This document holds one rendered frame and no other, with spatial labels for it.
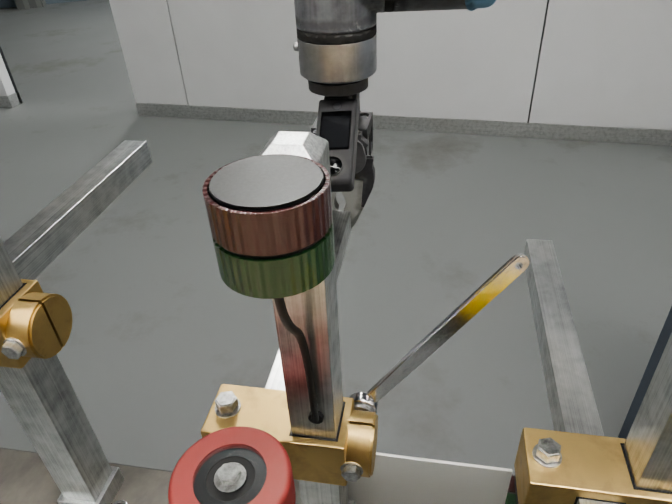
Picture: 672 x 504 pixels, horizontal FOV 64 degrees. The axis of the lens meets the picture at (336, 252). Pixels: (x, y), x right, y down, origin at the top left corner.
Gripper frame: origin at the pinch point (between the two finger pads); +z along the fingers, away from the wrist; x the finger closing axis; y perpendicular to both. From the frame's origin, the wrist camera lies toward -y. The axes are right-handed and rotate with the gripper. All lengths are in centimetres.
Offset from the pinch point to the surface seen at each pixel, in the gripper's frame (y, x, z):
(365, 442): -35.9, -7.9, -4.0
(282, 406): -33.8, -0.9, -4.4
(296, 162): -37.5, -5.0, -28.1
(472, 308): -27.8, -15.4, -11.2
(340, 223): -4.2, -0.7, -3.4
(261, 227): -42, -5, -27
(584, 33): 226, -79, 29
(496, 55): 229, -40, 40
